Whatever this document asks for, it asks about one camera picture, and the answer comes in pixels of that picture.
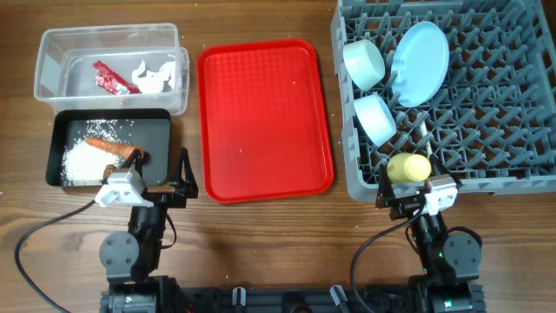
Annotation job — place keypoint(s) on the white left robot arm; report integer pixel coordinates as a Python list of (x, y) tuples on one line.
[(129, 257)]

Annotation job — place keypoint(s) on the white plastic spoon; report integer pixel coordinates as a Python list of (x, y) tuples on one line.
[(426, 136)]

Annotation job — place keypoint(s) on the clear plastic bin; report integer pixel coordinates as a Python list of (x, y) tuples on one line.
[(65, 77)]

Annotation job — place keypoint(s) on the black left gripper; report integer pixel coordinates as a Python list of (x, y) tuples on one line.
[(184, 187)]

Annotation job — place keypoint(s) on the red plastic tray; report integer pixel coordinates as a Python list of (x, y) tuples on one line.
[(264, 126)]

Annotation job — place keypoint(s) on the brown mushroom scrap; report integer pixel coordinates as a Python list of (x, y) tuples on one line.
[(109, 169)]

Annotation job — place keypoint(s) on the grey dishwasher rack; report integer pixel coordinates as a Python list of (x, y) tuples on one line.
[(492, 121)]

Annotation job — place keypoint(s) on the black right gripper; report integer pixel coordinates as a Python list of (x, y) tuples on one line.
[(403, 206)]

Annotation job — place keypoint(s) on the yellow plastic cup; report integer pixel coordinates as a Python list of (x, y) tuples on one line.
[(408, 168)]

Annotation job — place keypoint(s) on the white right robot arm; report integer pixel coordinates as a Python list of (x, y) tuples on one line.
[(450, 257)]

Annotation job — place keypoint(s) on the orange carrot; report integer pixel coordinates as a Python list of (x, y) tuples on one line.
[(122, 150)]

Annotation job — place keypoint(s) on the white rice pile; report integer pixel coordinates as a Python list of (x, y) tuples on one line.
[(82, 163)]

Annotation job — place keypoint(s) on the light blue plate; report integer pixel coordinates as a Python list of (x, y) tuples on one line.
[(420, 64)]

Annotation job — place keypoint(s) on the black waste tray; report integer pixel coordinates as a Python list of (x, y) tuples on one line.
[(150, 129)]

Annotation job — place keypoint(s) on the light blue bowl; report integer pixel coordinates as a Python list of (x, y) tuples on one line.
[(375, 119)]

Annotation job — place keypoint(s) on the white tissue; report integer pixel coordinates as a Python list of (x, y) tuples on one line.
[(154, 82)]

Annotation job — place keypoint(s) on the red snack wrapper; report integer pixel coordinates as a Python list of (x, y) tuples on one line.
[(110, 81)]

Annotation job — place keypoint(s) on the mint green bowl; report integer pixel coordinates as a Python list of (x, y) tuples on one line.
[(364, 63)]

